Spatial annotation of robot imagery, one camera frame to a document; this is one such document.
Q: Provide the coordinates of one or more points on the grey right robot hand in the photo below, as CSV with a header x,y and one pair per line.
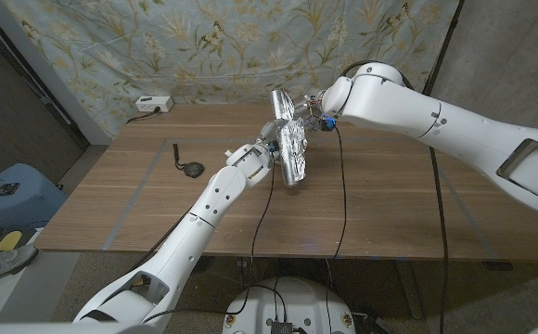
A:
x,y
313,116

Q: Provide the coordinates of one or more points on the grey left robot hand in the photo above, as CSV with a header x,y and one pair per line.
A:
x,y
270,132

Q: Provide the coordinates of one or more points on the aluminum foil roll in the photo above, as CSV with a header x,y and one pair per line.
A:
x,y
293,148

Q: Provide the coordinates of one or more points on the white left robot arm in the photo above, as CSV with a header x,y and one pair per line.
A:
x,y
204,222

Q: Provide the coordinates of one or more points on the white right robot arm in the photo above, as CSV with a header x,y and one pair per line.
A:
x,y
436,125

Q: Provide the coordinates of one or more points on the white power strip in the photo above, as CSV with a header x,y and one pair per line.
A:
x,y
153,104

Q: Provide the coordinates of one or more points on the floral printed backdrop cloth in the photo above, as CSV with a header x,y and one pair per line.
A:
x,y
250,46

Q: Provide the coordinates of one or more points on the black backdrop stand pole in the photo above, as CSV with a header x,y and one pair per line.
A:
x,y
440,53

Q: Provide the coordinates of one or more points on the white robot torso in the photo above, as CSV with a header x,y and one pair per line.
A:
x,y
292,301

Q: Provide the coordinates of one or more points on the grey metal table leg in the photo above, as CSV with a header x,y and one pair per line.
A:
x,y
408,287

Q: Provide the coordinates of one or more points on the blue plastic bin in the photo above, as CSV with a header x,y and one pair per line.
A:
x,y
23,204

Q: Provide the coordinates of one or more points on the grey sneaker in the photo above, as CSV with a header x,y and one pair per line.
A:
x,y
0,266

